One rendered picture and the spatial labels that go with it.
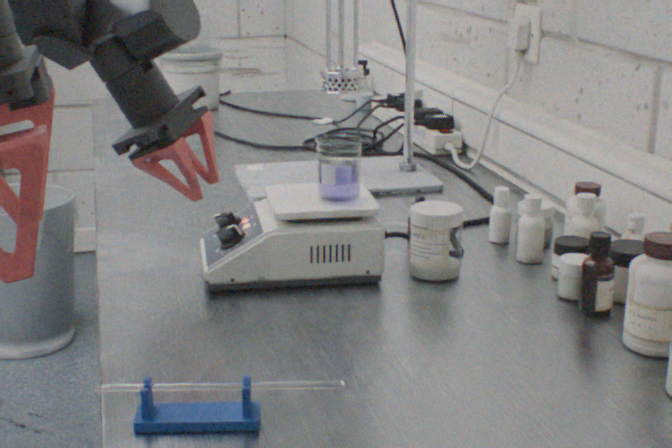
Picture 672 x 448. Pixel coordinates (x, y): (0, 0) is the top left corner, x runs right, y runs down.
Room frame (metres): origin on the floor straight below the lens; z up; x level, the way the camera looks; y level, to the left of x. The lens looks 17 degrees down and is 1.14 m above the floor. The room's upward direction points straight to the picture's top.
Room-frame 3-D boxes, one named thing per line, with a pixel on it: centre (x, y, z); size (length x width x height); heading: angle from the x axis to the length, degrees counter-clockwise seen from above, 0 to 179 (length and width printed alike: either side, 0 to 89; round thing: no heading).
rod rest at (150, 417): (0.70, 0.11, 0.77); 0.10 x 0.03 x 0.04; 92
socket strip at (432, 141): (1.85, -0.16, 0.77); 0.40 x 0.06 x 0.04; 13
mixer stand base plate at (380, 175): (1.48, -0.01, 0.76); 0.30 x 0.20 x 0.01; 103
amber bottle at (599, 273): (0.94, -0.28, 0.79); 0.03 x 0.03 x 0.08
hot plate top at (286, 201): (1.07, 0.01, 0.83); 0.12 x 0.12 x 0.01; 9
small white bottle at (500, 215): (1.17, -0.22, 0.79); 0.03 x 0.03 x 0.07
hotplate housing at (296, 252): (1.07, 0.04, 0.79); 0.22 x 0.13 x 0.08; 99
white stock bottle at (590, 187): (1.13, -0.31, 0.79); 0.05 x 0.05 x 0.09
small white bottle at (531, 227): (1.10, -0.24, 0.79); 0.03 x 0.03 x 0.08
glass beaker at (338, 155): (1.06, -0.01, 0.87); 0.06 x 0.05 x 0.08; 178
